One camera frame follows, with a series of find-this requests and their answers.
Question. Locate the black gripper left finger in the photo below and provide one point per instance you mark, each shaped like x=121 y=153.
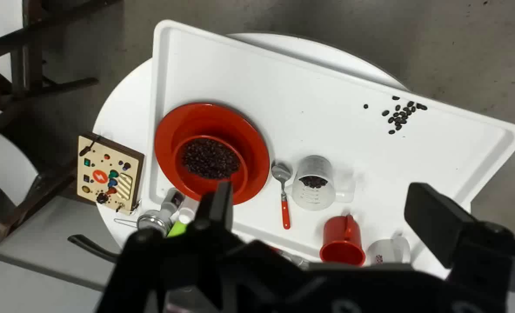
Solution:
x=218 y=206

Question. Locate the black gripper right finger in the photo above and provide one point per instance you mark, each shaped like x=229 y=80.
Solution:
x=438 y=218

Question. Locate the red bowl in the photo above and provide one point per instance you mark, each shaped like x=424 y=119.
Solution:
x=171 y=139

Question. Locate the green plastic item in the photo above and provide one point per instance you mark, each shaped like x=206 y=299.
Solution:
x=178 y=230

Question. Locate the dark coffee beans heap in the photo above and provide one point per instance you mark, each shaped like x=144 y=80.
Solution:
x=211 y=157

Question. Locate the white mug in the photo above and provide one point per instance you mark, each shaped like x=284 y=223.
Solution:
x=389 y=249

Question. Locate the small metal kitchen tool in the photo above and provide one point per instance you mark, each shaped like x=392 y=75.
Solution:
x=159 y=218

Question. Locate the red mug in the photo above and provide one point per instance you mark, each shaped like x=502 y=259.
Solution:
x=342 y=235

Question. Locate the scattered dark coffee beans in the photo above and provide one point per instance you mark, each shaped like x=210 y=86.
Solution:
x=401 y=115

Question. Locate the wooden board with coloured buttons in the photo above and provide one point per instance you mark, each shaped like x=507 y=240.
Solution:
x=110 y=174

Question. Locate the round white table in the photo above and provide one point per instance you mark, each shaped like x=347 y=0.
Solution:
x=124 y=115

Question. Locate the white plastic tray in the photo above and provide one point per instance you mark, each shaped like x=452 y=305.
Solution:
x=328 y=105

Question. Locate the dark wooden chair frame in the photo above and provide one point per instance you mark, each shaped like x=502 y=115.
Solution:
x=32 y=58

